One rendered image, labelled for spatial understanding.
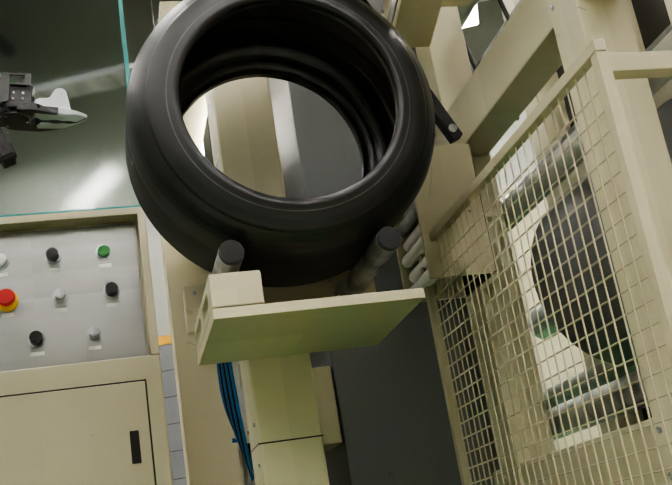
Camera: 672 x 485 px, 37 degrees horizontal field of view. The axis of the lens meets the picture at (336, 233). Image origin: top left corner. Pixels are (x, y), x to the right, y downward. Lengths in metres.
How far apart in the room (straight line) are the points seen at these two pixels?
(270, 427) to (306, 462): 0.10
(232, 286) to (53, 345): 0.84
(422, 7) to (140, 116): 0.72
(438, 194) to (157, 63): 0.69
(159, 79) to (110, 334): 0.83
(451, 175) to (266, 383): 0.60
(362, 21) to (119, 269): 0.93
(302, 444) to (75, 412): 0.59
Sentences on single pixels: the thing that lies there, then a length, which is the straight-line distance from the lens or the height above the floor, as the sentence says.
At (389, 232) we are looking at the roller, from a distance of 1.78.
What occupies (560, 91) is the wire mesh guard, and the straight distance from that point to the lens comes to 1.54.
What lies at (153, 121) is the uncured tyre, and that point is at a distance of 1.79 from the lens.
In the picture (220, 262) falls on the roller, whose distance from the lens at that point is 1.72.
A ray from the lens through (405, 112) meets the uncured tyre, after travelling 1.86.
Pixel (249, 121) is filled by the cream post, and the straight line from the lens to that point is 2.22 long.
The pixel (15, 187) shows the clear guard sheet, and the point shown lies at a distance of 2.56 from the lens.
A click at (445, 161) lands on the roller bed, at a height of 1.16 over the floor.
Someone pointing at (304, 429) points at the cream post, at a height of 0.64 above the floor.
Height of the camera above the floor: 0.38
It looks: 18 degrees up
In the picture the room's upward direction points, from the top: 9 degrees counter-clockwise
